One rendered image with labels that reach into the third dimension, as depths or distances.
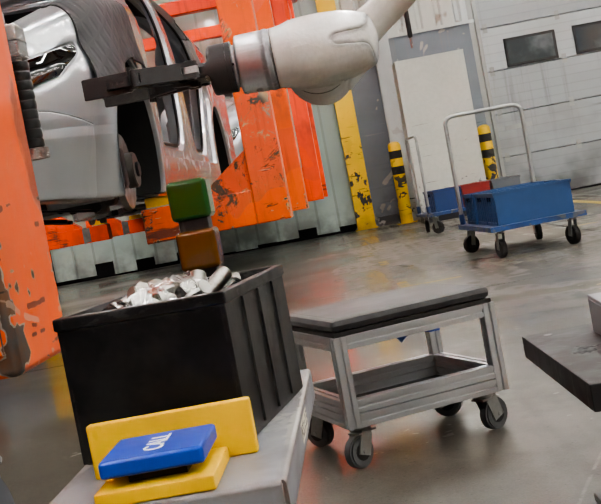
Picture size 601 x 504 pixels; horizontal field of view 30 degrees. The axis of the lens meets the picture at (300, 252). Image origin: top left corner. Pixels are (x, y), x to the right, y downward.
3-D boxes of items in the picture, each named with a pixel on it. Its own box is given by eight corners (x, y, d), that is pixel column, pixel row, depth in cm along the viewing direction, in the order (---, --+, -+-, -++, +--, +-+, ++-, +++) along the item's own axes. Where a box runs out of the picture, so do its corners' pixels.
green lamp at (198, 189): (178, 222, 113) (170, 183, 113) (216, 215, 113) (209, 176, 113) (171, 223, 109) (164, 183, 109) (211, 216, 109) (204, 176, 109)
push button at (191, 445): (124, 469, 79) (118, 438, 79) (221, 452, 79) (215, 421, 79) (102, 497, 72) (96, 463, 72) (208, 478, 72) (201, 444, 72)
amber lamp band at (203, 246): (187, 270, 114) (180, 231, 113) (225, 263, 113) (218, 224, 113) (181, 273, 110) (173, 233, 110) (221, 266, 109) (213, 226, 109)
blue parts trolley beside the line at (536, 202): (461, 253, 778) (437, 117, 773) (546, 237, 780) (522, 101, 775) (494, 260, 678) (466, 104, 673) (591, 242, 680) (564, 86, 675)
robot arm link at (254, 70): (281, 91, 170) (243, 99, 170) (270, 32, 169) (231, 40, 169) (277, 86, 160) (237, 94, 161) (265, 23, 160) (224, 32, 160)
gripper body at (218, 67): (238, 88, 161) (175, 101, 162) (243, 93, 170) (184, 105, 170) (228, 37, 161) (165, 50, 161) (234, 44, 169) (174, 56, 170)
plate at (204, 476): (121, 478, 80) (118, 464, 80) (230, 459, 79) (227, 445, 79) (95, 511, 72) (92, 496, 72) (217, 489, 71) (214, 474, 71)
